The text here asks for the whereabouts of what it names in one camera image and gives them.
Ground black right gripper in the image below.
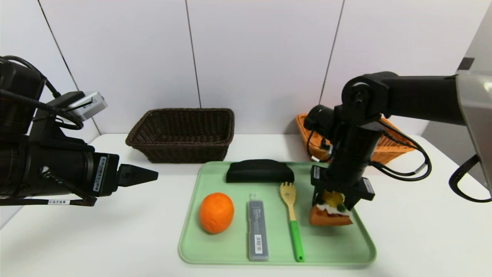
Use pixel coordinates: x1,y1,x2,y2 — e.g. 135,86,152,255
310,160,376,211

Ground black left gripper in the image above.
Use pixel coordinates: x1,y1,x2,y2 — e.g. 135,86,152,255
34,146,159,197

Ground toy waffle cake with cream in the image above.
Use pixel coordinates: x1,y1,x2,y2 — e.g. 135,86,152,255
309,190,353,226

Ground yellow pasta fork green handle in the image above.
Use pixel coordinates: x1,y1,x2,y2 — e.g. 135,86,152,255
279,182,305,263

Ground grey transparent pencil lead case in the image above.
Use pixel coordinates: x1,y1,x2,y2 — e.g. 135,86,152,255
247,194,269,262

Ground orange fruit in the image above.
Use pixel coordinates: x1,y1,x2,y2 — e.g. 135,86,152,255
199,192,235,234

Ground dark brown wicker basket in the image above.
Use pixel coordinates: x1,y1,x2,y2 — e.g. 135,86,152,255
125,108,235,164

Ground orange wicker basket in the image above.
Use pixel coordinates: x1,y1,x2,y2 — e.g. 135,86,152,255
295,113,416,165

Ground light green plastic tray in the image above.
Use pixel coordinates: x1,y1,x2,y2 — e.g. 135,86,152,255
178,161,377,266

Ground black leather glasses case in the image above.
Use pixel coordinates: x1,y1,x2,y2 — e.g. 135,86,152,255
226,159,295,184

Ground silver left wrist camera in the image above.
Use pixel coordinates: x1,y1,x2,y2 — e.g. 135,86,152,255
67,91,108,122

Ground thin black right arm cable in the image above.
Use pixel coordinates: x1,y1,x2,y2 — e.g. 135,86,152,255
369,115,433,181

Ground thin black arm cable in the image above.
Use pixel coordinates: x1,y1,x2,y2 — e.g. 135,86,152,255
369,115,433,181
0,56,84,130

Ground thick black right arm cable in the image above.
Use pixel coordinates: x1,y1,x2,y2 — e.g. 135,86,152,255
449,154,492,202

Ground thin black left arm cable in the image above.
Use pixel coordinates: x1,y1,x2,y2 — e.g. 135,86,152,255
0,56,84,130

